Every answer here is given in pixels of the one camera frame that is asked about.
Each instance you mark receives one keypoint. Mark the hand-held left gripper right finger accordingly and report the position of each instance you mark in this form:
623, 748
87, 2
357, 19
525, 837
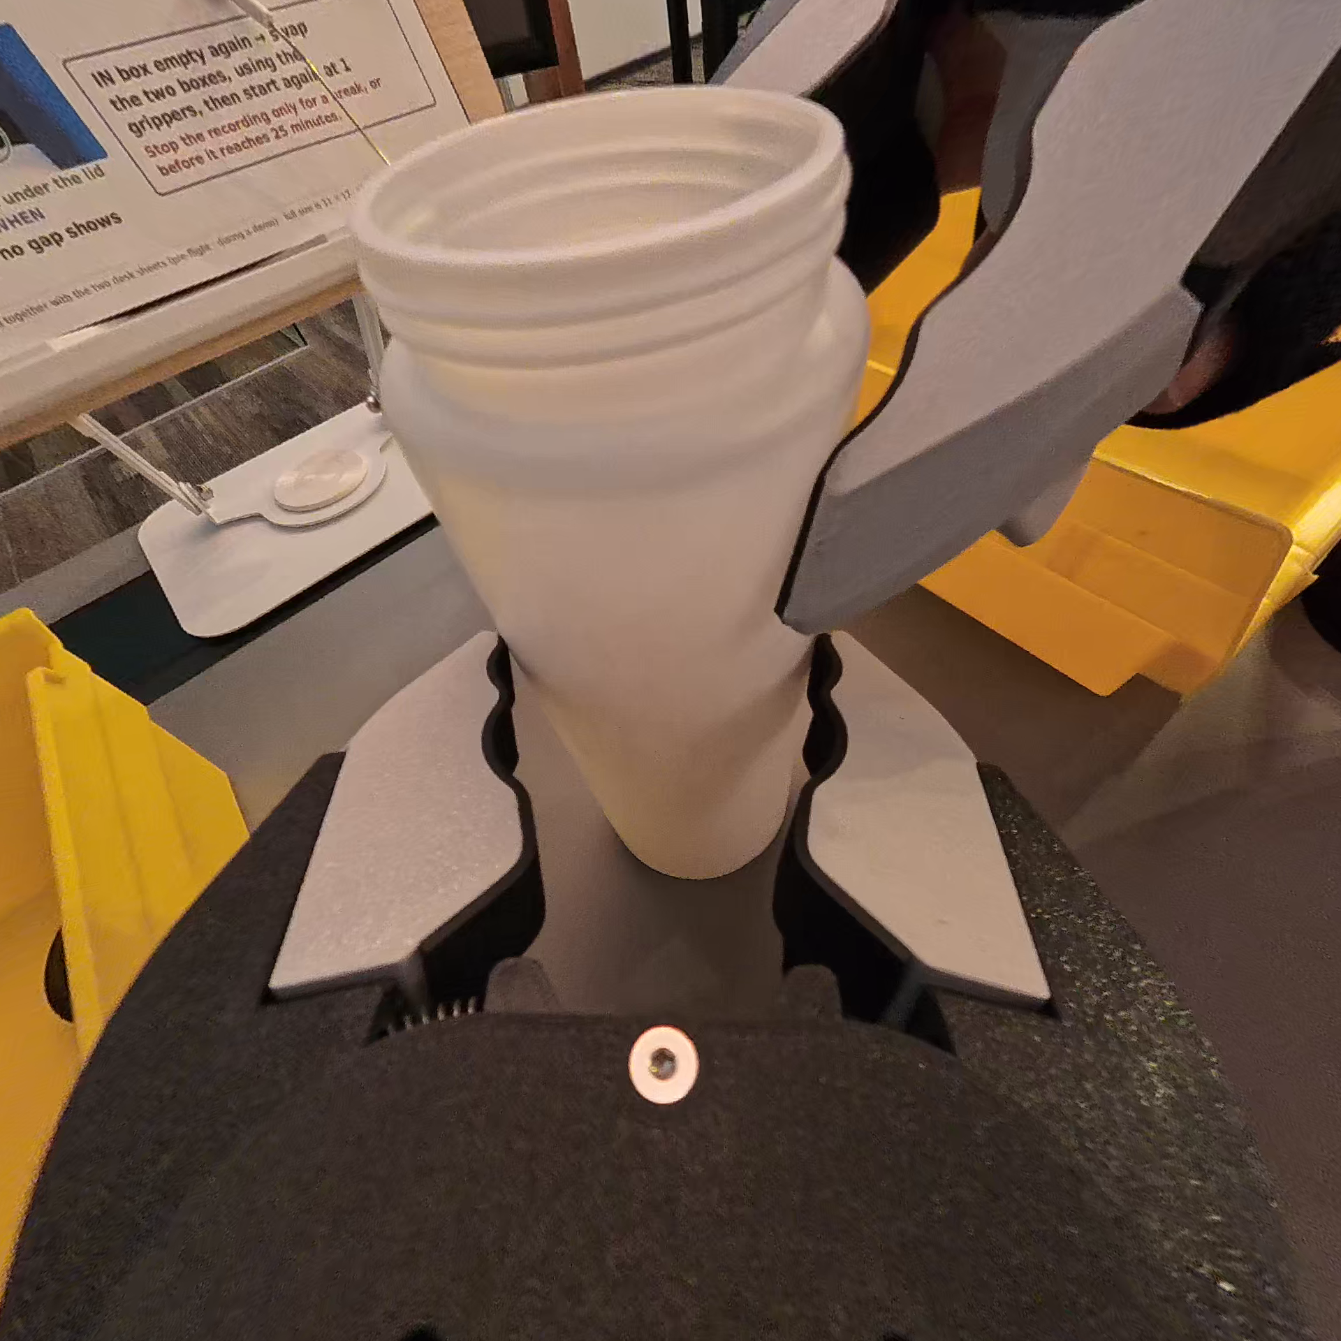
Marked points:
922, 859

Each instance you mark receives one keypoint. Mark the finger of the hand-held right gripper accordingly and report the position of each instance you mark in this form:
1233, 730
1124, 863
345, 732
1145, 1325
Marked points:
807, 42
1047, 313

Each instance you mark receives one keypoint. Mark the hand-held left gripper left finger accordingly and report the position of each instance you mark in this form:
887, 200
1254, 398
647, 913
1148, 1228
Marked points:
409, 838

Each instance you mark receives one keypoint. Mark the yellow plastic bin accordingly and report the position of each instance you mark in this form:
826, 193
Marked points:
115, 796
1152, 586

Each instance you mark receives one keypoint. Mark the white plastic bottle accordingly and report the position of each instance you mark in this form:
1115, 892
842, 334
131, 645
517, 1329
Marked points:
628, 523

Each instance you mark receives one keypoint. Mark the white stand base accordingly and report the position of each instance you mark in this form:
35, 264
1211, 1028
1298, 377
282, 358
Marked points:
240, 576

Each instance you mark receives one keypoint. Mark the instruction sheet on stand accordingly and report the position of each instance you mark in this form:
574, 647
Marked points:
461, 63

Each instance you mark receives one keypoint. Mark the round white disc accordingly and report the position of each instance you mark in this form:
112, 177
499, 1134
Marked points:
320, 482

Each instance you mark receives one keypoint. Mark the white paper sign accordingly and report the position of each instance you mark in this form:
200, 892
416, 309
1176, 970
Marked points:
261, 188

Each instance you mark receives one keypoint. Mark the wooden post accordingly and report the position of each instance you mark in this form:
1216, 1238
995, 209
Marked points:
565, 47

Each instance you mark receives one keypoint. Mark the metal stand bracket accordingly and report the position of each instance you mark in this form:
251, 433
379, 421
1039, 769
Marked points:
136, 461

